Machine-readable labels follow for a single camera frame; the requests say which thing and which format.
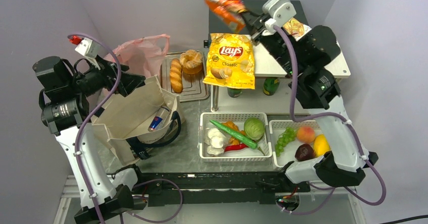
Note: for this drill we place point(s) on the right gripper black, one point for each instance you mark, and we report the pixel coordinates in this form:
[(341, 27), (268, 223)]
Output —
[(255, 26)]

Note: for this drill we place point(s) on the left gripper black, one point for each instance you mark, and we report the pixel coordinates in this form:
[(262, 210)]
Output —
[(127, 82)]

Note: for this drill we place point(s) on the orange candy snack bag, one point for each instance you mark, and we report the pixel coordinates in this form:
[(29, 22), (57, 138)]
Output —
[(229, 11)]

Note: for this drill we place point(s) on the pink plastic grocery bag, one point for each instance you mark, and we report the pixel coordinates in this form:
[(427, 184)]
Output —
[(144, 56)]

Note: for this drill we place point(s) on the yellow Lays chips bag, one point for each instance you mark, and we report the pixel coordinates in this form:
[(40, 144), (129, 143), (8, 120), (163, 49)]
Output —
[(230, 61)]

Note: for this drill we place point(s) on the beige canvas tote bag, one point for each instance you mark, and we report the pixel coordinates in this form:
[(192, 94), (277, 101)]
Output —
[(121, 124)]

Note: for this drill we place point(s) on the can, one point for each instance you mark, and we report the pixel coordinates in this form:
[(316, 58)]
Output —
[(159, 118)]

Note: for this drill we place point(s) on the orange breaded food piece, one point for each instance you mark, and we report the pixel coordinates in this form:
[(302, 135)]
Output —
[(191, 62)]

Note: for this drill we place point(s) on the green cabbage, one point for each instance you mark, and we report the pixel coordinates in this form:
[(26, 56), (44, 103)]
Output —
[(254, 128)]

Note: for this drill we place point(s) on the green grapes bunch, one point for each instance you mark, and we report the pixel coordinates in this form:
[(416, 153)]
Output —
[(288, 136)]

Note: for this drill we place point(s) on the clear dumplings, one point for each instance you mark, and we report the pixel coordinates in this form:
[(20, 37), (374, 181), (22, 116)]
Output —
[(215, 142)]

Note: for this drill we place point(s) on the dark red apple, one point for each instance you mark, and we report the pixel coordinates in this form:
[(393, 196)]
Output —
[(304, 152)]

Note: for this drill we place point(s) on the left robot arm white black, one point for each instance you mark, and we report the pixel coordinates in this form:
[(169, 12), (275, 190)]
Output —
[(65, 111)]

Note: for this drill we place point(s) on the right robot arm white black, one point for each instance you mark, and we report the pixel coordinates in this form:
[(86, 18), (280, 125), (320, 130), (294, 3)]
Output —
[(318, 92)]

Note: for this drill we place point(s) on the dark grey back panel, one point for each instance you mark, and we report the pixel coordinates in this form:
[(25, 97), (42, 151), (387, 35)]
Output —
[(216, 25)]

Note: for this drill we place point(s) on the red cassava chips bag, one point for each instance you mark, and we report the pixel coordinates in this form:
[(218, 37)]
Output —
[(296, 29)]

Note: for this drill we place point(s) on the right green glass bottle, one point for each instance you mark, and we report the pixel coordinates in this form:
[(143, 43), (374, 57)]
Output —
[(271, 85)]

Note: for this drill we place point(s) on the green glass bottle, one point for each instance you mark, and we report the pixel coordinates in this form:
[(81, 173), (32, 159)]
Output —
[(271, 85), (233, 92)]

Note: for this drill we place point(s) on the bread loaf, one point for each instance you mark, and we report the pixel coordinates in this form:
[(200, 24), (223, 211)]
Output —
[(176, 76)]

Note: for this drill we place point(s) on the left green glass bottle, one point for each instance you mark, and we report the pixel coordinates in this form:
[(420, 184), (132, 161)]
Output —
[(233, 92)]

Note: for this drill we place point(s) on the white two-tier shelf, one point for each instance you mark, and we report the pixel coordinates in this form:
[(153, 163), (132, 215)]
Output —
[(255, 101)]

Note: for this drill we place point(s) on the metal baking tray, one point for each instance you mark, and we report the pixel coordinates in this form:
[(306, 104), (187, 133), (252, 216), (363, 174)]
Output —
[(193, 86)]

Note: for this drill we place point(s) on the right white plastic basket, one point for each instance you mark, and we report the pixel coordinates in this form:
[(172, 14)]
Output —
[(276, 127)]

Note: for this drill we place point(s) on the white plastic basket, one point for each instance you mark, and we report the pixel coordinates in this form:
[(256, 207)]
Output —
[(245, 154), (276, 127)]

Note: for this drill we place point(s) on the orange habanero pepper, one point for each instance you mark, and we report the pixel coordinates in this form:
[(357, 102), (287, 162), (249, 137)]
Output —
[(233, 141)]

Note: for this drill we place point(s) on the left white plastic basket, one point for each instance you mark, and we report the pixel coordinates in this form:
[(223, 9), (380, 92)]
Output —
[(245, 154)]

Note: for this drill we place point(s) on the peach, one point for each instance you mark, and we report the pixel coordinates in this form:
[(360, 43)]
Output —
[(306, 134)]

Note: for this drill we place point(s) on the red chili pepper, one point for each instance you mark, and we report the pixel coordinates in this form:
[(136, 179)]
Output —
[(235, 147)]

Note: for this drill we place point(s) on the yellow mango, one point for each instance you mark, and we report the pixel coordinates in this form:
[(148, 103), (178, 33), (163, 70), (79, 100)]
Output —
[(321, 145)]

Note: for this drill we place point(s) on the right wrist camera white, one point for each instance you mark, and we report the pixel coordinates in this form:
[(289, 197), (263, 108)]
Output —
[(280, 12)]

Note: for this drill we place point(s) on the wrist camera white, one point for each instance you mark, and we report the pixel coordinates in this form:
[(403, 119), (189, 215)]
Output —
[(89, 49), (280, 12)]

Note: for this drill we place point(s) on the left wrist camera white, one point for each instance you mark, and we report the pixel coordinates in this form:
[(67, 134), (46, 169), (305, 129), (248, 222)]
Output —
[(89, 49)]

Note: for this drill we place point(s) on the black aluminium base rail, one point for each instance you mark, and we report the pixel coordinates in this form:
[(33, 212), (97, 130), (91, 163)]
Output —
[(223, 187)]

